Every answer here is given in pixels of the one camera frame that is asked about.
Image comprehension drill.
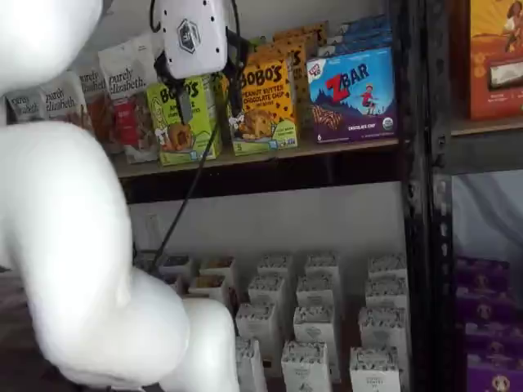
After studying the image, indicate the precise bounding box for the wooden metal-framed shelf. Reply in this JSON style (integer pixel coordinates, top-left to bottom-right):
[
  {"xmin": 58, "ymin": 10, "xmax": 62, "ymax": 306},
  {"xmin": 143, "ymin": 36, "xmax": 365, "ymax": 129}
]
[{"xmin": 118, "ymin": 0, "xmax": 434, "ymax": 392}]

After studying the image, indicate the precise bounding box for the cranberry pecan granola bag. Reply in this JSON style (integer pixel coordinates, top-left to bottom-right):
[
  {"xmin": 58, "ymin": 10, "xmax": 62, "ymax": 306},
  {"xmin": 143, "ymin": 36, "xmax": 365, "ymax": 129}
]
[{"xmin": 97, "ymin": 33, "xmax": 161, "ymax": 165}]

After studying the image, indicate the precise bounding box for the blue label granola box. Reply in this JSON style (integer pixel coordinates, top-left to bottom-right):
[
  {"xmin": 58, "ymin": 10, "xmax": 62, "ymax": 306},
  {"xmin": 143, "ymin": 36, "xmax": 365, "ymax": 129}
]
[{"xmin": 161, "ymin": 255, "xmax": 193, "ymax": 278}]

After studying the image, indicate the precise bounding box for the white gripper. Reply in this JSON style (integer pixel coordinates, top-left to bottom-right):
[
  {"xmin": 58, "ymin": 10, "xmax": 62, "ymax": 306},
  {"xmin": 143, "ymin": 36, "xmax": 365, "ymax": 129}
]
[{"xmin": 154, "ymin": 0, "xmax": 249, "ymax": 123}]

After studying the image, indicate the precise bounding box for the orange Bobo's oat bites box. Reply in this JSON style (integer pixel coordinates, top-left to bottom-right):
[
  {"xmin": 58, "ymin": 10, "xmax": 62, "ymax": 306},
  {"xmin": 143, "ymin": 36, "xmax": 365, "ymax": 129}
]
[
  {"xmin": 227, "ymin": 60, "xmax": 300, "ymax": 157},
  {"xmin": 272, "ymin": 20, "xmax": 330, "ymax": 47},
  {"xmin": 255, "ymin": 42, "xmax": 308, "ymax": 138},
  {"xmin": 261, "ymin": 34, "xmax": 320, "ymax": 58}
]

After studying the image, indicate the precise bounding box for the green Bobo's apple pie box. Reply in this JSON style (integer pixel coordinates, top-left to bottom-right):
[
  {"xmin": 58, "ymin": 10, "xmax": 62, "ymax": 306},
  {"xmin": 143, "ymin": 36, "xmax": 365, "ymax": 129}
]
[
  {"xmin": 145, "ymin": 73, "xmax": 225, "ymax": 167},
  {"xmin": 243, "ymin": 36, "xmax": 269, "ymax": 56}
]

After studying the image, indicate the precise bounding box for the orange dog print box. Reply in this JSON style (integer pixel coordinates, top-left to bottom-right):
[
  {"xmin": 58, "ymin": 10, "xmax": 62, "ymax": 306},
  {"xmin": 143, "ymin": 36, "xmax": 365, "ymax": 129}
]
[{"xmin": 467, "ymin": 0, "xmax": 523, "ymax": 122}]

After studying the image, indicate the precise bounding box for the blue purple Zbar box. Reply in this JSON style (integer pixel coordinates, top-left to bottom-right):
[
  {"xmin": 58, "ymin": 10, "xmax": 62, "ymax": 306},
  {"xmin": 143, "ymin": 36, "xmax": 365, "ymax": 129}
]
[
  {"xmin": 337, "ymin": 15, "xmax": 393, "ymax": 42},
  {"xmin": 317, "ymin": 33, "xmax": 394, "ymax": 58},
  {"xmin": 306, "ymin": 46, "xmax": 398, "ymax": 145}
]

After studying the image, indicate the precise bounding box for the white floral pantry box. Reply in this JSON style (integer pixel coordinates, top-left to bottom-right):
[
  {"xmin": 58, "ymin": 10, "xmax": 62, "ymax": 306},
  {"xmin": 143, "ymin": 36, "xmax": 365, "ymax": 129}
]
[
  {"xmin": 280, "ymin": 341, "xmax": 331, "ymax": 392},
  {"xmin": 367, "ymin": 253, "xmax": 409, "ymax": 283},
  {"xmin": 235, "ymin": 303, "xmax": 284, "ymax": 348},
  {"xmin": 293, "ymin": 305, "xmax": 335, "ymax": 348},
  {"xmin": 235, "ymin": 337, "xmax": 269, "ymax": 392},
  {"xmin": 247, "ymin": 275, "xmax": 287, "ymax": 311},
  {"xmin": 296, "ymin": 275, "xmax": 337, "ymax": 311},
  {"xmin": 304, "ymin": 252, "xmax": 341, "ymax": 283},
  {"xmin": 349, "ymin": 345, "xmax": 402, "ymax": 392},
  {"xmin": 257, "ymin": 252, "xmax": 294, "ymax": 283},
  {"xmin": 358, "ymin": 306, "xmax": 409, "ymax": 352},
  {"xmin": 364, "ymin": 277, "xmax": 409, "ymax": 314}
]

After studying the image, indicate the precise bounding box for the yellow label granola box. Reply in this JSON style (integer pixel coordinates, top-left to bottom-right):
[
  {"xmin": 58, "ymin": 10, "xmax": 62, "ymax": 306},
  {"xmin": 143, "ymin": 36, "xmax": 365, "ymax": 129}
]
[
  {"xmin": 199, "ymin": 256, "xmax": 237, "ymax": 283},
  {"xmin": 188, "ymin": 275, "xmax": 229, "ymax": 305}
]

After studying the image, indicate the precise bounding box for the black metal shelf frame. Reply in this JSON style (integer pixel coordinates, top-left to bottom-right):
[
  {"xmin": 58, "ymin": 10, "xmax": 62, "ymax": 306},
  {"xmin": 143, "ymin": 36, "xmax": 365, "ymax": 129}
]
[{"xmin": 428, "ymin": 0, "xmax": 523, "ymax": 392}]

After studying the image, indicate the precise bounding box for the pumpkin cinnamon granola bag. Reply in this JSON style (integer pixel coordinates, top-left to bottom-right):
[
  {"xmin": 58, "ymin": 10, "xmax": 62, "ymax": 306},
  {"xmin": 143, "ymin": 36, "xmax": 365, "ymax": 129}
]
[{"xmin": 76, "ymin": 64, "xmax": 115, "ymax": 155}]

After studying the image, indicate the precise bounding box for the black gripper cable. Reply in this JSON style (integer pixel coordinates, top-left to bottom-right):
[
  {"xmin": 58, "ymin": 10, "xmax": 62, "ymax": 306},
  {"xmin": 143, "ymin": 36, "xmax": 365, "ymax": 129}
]
[{"xmin": 149, "ymin": 0, "xmax": 242, "ymax": 273}]

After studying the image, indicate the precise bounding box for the purple snack box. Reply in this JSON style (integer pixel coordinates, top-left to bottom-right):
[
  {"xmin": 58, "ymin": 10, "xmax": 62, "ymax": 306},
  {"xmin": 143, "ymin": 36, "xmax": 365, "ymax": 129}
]
[
  {"xmin": 465, "ymin": 354, "xmax": 523, "ymax": 392},
  {"xmin": 455, "ymin": 285, "xmax": 523, "ymax": 323},
  {"xmin": 455, "ymin": 256, "xmax": 512, "ymax": 289},
  {"xmin": 465, "ymin": 322, "xmax": 523, "ymax": 359}
]

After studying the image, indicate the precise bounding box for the purely elizabeth granola bag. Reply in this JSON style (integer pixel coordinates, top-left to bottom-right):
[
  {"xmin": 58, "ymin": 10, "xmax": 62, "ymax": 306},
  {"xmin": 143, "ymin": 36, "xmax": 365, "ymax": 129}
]
[
  {"xmin": 39, "ymin": 72, "xmax": 94, "ymax": 131},
  {"xmin": 4, "ymin": 91, "xmax": 47, "ymax": 126}
]

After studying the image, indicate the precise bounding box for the particle board shelf panel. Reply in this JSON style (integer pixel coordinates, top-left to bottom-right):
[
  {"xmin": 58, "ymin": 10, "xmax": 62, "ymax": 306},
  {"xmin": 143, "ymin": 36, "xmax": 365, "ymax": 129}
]
[
  {"xmin": 112, "ymin": 137, "xmax": 400, "ymax": 180},
  {"xmin": 451, "ymin": 117, "xmax": 523, "ymax": 136},
  {"xmin": 134, "ymin": 244, "xmax": 409, "ymax": 392}
]

